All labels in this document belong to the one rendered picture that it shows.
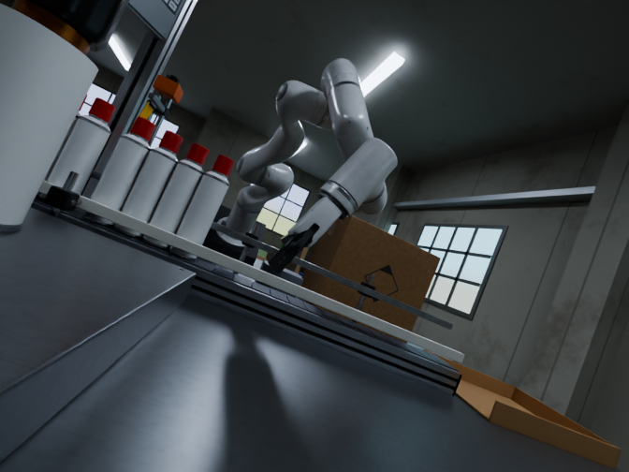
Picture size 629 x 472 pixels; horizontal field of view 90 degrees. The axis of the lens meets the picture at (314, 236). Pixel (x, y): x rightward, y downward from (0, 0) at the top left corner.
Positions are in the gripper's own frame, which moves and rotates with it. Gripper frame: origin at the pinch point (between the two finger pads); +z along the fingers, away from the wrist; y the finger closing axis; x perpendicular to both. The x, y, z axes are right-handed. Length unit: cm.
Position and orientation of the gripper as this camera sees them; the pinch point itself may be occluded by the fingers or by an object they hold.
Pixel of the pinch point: (280, 260)
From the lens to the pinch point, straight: 63.5
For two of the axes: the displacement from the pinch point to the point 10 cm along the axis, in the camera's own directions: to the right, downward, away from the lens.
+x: 7.1, 6.9, 1.3
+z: -6.8, 7.2, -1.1
